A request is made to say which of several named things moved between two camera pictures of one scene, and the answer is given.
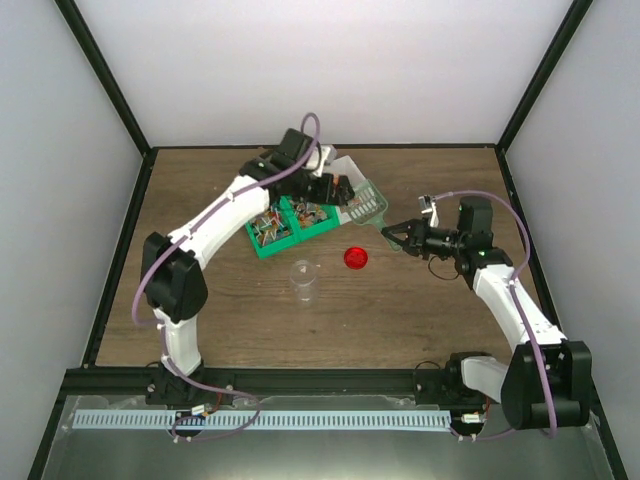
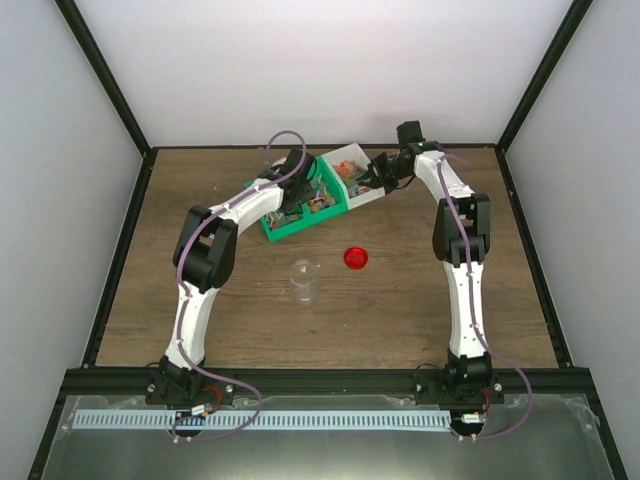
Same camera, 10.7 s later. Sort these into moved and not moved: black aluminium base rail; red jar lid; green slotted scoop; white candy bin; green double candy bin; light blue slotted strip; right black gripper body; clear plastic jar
Moved: green slotted scoop; white candy bin; green double candy bin; right black gripper body
Not moved: red jar lid; light blue slotted strip; clear plastic jar; black aluminium base rail
